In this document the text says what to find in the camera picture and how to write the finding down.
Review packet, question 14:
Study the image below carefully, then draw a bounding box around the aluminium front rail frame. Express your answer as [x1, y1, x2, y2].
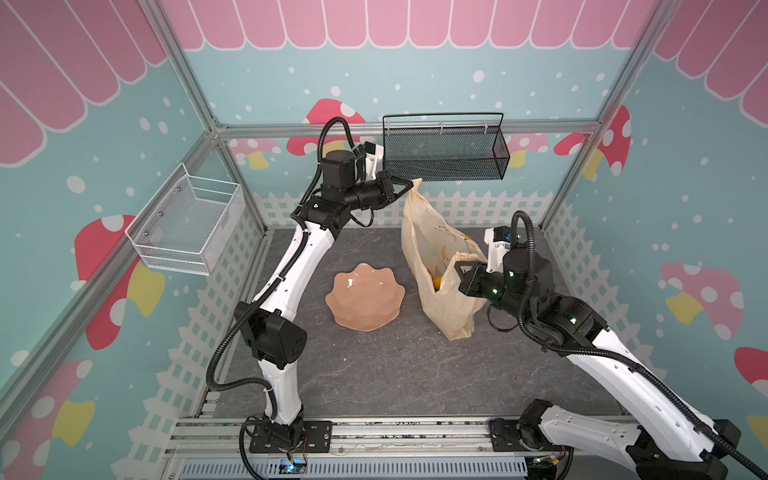
[155, 416, 537, 479]

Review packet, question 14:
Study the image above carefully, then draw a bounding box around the black mesh wall basket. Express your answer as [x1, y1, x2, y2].
[382, 112, 511, 182]

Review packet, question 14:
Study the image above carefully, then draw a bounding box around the banana print plastic bag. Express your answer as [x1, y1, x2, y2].
[401, 179, 486, 341]

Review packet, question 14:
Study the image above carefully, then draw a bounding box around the pink fruit plate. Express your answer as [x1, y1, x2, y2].
[325, 263, 405, 332]

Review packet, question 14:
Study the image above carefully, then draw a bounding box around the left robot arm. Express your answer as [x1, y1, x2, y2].
[206, 116, 413, 452]

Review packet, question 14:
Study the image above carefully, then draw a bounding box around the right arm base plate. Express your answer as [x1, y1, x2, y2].
[488, 418, 569, 455]

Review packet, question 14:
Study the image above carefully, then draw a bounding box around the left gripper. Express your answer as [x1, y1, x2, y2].
[344, 169, 414, 210]

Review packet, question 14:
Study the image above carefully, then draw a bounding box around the white wire wall basket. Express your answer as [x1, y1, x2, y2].
[125, 164, 245, 276]

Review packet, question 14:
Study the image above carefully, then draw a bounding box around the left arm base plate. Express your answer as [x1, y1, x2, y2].
[247, 418, 333, 454]

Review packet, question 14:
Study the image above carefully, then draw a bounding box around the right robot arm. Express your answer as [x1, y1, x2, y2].
[454, 211, 767, 479]

